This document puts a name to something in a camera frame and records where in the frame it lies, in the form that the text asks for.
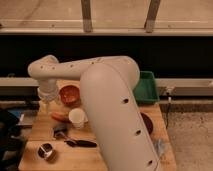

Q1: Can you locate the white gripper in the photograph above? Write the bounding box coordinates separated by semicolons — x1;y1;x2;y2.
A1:
37;79;60;114

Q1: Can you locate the red bowl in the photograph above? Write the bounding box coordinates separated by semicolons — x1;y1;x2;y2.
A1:
59;85;80;106

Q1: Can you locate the round metal tin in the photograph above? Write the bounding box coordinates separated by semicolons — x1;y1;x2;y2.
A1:
37;143;56;161

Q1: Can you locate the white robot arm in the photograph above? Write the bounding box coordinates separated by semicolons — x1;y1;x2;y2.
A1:
28;55;163;171

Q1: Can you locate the green plastic tray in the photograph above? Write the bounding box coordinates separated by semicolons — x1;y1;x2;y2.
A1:
133;71;159;105

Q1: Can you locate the white paper cup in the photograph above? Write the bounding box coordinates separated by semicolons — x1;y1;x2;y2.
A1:
68;108;87;129

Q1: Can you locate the black handled tool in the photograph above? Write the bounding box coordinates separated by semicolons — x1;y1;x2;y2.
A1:
64;140;97;148

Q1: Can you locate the small dark metal object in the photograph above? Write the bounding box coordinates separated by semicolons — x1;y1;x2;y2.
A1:
53;125;68;139

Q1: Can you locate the purple bowl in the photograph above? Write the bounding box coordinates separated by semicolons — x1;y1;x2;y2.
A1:
141;113;153;134

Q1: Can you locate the red pepper toy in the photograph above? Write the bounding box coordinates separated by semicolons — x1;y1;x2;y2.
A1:
50;113;70;122

